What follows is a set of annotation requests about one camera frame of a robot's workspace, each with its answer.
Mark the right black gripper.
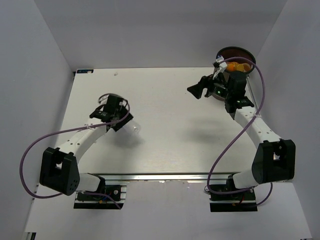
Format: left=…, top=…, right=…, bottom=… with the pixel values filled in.
left=186, top=70, right=232, bottom=100

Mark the orange juice bottle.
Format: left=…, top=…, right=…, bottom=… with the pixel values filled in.
left=236, top=63, right=251, bottom=73
left=225, top=61, right=239, bottom=72

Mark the clear bottle blue label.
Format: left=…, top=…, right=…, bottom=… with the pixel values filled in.
left=93, top=93, right=141, bottom=134

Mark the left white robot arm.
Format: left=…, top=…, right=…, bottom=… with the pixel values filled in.
left=39, top=93, right=133, bottom=200

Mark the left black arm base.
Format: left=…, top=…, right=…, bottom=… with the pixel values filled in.
left=73, top=173, right=127, bottom=210

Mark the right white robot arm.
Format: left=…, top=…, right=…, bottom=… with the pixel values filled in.
left=187, top=71, right=296, bottom=200

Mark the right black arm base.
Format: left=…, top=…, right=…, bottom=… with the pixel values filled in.
left=204, top=175, right=258, bottom=213

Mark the brown cylindrical bin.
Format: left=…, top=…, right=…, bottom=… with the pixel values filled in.
left=212, top=46, right=257, bottom=102

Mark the blue table corner sticker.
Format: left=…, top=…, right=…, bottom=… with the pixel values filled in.
left=76, top=69, right=94, bottom=74

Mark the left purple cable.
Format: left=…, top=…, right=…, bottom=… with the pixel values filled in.
left=20, top=99, right=131, bottom=200

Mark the purple cable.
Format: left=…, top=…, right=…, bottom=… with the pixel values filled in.
left=20, top=99, right=131, bottom=200
left=204, top=57, right=274, bottom=207

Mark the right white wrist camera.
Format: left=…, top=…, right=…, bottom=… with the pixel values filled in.
left=213, top=59, right=227, bottom=79

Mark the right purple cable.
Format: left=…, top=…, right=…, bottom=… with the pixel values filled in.
left=204, top=57, right=274, bottom=207

